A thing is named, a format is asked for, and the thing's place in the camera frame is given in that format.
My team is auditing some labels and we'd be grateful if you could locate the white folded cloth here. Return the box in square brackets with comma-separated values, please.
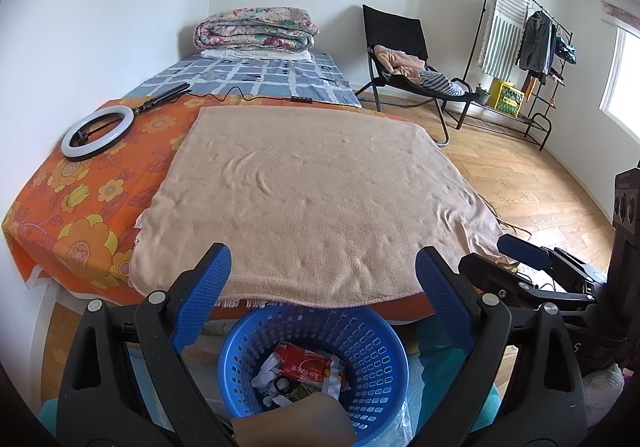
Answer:
[201, 48, 312, 62]

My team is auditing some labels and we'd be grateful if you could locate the yellow crate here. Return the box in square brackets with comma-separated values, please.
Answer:
[489, 78, 526, 118]

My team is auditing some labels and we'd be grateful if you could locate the striped garment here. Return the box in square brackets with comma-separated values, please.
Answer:
[417, 70, 476, 100]

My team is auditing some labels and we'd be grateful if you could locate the white plastic bag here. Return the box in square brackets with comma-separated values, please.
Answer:
[250, 354, 283, 390]

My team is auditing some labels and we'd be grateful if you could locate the white ring light with stand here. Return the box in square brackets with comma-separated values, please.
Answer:
[61, 82, 193, 163]

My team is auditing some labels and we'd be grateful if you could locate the black floor cable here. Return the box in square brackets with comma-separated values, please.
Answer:
[477, 194, 521, 234]

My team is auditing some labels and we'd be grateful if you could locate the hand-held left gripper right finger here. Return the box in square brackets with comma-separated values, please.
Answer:
[415, 244, 588, 447]

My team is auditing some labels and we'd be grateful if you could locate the orange floral bedsheet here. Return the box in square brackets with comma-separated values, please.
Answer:
[1, 94, 501, 325]

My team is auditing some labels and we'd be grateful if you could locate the teal hanging garment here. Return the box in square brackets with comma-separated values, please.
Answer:
[554, 34, 577, 65]

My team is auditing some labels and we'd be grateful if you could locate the black clothes rack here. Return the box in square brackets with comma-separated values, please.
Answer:
[460, 0, 576, 151]

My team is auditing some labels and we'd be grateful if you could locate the black folding chair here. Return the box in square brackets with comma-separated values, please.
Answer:
[356, 4, 488, 148]

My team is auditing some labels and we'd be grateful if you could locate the green striped towel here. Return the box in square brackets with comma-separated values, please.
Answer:
[475, 0, 530, 78]

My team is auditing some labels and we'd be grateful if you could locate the folded floral quilt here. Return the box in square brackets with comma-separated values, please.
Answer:
[194, 6, 319, 52]

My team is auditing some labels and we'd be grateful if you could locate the blue plaid bedsheet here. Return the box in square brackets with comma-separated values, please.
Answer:
[122, 52, 362, 108]

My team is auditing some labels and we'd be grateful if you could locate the window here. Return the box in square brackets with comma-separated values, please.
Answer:
[600, 24, 640, 120]

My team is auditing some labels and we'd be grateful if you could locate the dark hanging jacket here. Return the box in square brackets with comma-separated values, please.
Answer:
[517, 10, 556, 75]

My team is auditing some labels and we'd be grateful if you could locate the black cable with remote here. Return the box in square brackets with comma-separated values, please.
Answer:
[187, 86, 314, 104]

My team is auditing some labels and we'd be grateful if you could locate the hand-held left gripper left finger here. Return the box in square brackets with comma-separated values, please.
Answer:
[56, 242, 236, 447]

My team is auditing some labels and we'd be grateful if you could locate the pink white fleece garment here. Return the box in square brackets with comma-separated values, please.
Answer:
[582, 362, 626, 428]

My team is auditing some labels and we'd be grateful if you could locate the blue plastic basket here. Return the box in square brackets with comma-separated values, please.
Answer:
[218, 304, 408, 447]

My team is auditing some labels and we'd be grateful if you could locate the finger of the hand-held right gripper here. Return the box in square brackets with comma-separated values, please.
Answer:
[497, 233, 608, 293]
[457, 253, 598, 308]

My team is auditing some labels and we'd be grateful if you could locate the beige fleece blanket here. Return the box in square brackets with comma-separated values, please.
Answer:
[129, 106, 503, 310]

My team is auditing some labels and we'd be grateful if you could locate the red packet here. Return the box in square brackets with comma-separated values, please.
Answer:
[274, 342, 333, 384]

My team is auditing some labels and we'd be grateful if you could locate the teal mat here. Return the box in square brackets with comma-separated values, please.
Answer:
[415, 322, 501, 433]

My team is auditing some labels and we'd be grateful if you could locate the tan garment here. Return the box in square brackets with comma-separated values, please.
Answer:
[374, 44, 428, 83]

